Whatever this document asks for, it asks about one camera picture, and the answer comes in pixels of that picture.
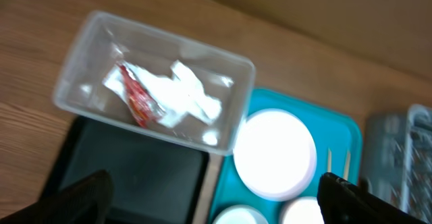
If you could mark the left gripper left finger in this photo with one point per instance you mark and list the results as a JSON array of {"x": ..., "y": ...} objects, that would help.
[{"x": 86, "y": 201}]

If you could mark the black plastic tray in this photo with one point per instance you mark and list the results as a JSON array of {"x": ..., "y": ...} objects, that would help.
[{"x": 154, "y": 181}]

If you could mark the grey dishwasher rack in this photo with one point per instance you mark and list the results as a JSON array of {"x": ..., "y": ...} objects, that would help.
[{"x": 396, "y": 160}]

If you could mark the wooden chopstick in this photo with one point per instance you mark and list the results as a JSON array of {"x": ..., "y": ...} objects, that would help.
[
  {"x": 329, "y": 160},
  {"x": 347, "y": 165}
]

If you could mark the white napkin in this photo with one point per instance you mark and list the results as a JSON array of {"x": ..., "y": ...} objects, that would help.
[{"x": 180, "y": 95}]

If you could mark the large white plate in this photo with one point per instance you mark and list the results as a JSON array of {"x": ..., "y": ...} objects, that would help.
[{"x": 275, "y": 155}]

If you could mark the red snack wrapper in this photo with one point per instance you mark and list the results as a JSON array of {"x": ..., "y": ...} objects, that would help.
[{"x": 143, "y": 107}]

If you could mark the grey shallow bowl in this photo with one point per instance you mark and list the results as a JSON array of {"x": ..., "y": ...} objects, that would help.
[{"x": 240, "y": 214}]

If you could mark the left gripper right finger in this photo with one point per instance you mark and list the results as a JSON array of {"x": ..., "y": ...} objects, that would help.
[{"x": 344, "y": 203}]

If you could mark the teal serving tray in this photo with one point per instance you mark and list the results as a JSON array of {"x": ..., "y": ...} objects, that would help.
[{"x": 330, "y": 130}]

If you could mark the pink bowl with rice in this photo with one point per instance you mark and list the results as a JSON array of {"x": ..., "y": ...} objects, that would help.
[{"x": 304, "y": 210}]

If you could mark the clear plastic bin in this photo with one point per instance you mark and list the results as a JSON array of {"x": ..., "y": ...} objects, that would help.
[{"x": 106, "y": 39}]

